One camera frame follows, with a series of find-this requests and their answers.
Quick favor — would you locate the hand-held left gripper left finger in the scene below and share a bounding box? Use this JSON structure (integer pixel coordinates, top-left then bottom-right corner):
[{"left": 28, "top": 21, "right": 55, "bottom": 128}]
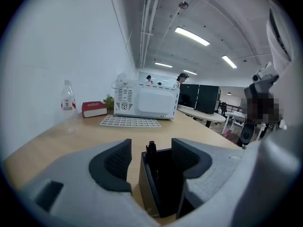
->
[{"left": 20, "top": 138, "right": 164, "bottom": 227}]

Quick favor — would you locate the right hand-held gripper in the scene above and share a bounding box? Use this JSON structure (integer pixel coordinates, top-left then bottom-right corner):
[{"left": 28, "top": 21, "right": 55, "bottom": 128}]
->
[{"left": 243, "top": 61, "right": 280, "bottom": 101}]

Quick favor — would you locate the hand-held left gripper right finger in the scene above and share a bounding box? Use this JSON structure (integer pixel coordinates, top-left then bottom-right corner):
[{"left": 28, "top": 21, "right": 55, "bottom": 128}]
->
[{"left": 163, "top": 138, "right": 246, "bottom": 227}]

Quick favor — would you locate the small black box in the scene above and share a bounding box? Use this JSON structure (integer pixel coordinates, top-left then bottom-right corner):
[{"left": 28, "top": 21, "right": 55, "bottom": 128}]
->
[{"left": 138, "top": 148, "right": 187, "bottom": 219}]

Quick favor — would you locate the black pen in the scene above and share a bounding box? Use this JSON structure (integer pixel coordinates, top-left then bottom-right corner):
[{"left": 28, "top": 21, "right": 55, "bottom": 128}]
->
[{"left": 145, "top": 140, "right": 160, "bottom": 181}]

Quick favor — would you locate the person in white shirt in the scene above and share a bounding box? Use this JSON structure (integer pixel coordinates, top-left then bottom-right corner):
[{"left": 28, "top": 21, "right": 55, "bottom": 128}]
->
[{"left": 246, "top": 0, "right": 299, "bottom": 132}]

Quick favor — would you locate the white desk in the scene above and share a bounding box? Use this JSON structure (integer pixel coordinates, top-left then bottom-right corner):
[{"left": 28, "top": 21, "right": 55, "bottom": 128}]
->
[{"left": 223, "top": 111, "right": 247, "bottom": 137}]

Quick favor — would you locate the black office chair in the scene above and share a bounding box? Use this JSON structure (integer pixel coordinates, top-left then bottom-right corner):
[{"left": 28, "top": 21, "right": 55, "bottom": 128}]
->
[{"left": 240, "top": 122, "right": 258, "bottom": 148}]

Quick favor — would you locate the round beige table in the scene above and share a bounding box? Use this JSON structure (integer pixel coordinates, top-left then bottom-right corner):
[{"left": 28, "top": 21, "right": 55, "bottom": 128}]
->
[{"left": 177, "top": 104, "right": 227, "bottom": 129}]

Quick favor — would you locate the black monitor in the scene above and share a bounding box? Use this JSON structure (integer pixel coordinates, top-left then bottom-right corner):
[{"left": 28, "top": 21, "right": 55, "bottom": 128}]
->
[
  {"left": 178, "top": 83, "right": 200, "bottom": 110},
  {"left": 196, "top": 84, "right": 222, "bottom": 114}
]

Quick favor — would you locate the clear plastic water bottle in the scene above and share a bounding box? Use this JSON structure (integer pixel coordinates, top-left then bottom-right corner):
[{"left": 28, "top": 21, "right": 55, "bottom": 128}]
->
[{"left": 60, "top": 79, "right": 79, "bottom": 134}]

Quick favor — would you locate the red hardcover book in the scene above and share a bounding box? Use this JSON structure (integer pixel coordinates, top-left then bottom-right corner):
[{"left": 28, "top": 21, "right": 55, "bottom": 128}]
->
[{"left": 81, "top": 100, "right": 108, "bottom": 118}]

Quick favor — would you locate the white grid rack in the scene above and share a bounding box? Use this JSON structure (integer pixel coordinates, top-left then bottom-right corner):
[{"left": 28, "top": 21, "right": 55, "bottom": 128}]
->
[{"left": 99, "top": 114, "right": 161, "bottom": 128}]

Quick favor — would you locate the small green plant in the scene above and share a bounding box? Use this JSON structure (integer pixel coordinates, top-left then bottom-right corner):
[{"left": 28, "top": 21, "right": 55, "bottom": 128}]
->
[{"left": 103, "top": 94, "right": 115, "bottom": 111}]

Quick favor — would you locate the white microwave oven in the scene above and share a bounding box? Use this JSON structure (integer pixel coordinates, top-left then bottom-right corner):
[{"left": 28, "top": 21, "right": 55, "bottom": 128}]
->
[{"left": 113, "top": 79, "right": 180, "bottom": 120}]

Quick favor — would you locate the black shoulder strap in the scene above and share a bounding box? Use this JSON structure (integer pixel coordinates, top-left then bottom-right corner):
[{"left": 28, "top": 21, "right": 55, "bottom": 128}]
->
[{"left": 269, "top": 8, "right": 292, "bottom": 61}]

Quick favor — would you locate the white power cable with plug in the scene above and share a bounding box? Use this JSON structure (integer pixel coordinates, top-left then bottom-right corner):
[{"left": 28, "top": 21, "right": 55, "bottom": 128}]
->
[{"left": 111, "top": 72, "right": 143, "bottom": 89}]

